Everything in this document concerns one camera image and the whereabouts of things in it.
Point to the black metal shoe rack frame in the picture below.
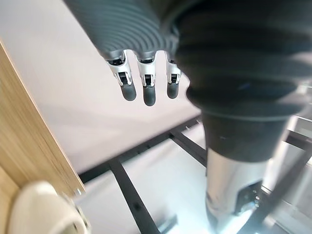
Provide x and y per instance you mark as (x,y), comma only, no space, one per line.
(143,195)

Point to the light wooden shelf board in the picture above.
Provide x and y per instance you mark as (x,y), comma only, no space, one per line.
(26,136)

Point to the cream white slipper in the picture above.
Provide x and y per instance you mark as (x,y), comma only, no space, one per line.
(44,209)

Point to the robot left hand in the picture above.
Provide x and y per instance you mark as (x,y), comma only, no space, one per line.
(219,61)

